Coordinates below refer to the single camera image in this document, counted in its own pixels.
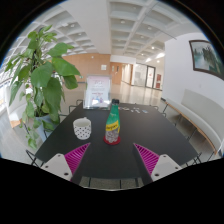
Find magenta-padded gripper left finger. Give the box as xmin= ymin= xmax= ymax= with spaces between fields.
xmin=39 ymin=142 xmax=93 ymax=186

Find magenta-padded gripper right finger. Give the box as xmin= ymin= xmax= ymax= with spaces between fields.
xmin=132 ymin=142 xmax=183 ymax=186

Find green-labelled clear drink bottle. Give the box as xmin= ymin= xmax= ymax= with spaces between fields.
xmin=104 ymin=98 xmax=122 ymax=144

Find white polka-dot mug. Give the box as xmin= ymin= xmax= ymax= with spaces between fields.
xmin=72 ymin=116 xmax=92 ymax=140

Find flat round red coaster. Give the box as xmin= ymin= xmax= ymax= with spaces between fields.
xmin=103 ymin=134 xmax=122 ymax=146

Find clear acrylic sign stand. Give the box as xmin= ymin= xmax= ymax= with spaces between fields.
xmin=83 ymin=74 xmax=112 ymax=110

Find large-leaved green potted plant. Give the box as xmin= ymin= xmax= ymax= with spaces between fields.
xmin=4 ymin=24 xmax=81 ymax=150

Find recessed ceiling lights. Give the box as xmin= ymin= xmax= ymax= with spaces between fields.
xmin=61 ymin=16 xmax=167 ymax=64

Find dark-framed landscape picture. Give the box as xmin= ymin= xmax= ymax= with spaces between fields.
xmin=188 ymin=39 xmax=224 ymax=81

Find black wire chair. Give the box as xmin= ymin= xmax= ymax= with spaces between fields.
xmin=25 ymin=149 xmax=47 ymax=168
xmin=184 ymin=151 xmax=218 ymax=167

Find long white wall bench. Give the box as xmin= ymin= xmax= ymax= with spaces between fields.
xmin=161 ymin=88 xmax=224 ymax=156

